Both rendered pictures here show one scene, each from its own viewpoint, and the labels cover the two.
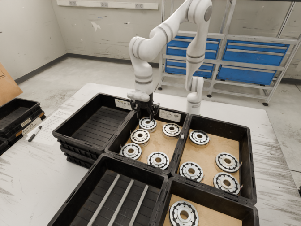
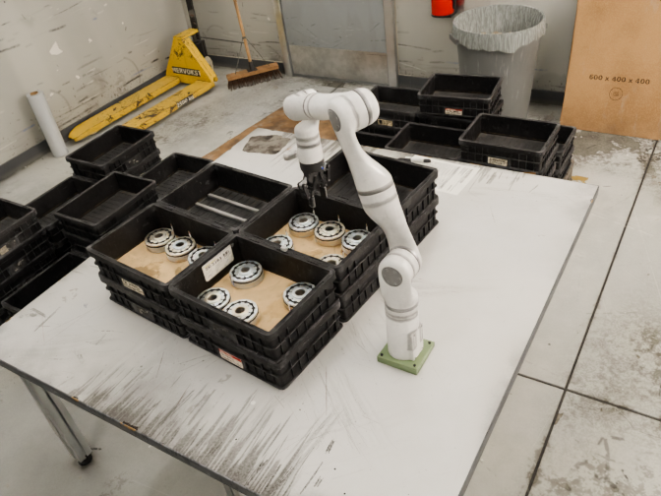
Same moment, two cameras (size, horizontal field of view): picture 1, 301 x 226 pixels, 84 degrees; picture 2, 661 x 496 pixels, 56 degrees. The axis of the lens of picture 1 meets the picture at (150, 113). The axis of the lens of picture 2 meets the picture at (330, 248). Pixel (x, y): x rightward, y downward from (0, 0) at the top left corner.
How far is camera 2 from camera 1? 1.97 m
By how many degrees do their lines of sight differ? 80
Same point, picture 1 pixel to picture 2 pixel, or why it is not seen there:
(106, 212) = (243, 214)
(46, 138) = not seen: hidden behind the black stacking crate
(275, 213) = (175, 397)
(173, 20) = (319, 97)
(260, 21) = not seen: outside the picture
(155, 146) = (311, 251)
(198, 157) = (270, 293)
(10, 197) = not seen: hidden behind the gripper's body
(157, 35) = (296, 98)
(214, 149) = (275, 317)
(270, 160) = (249, 452)
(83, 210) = (253, 200)
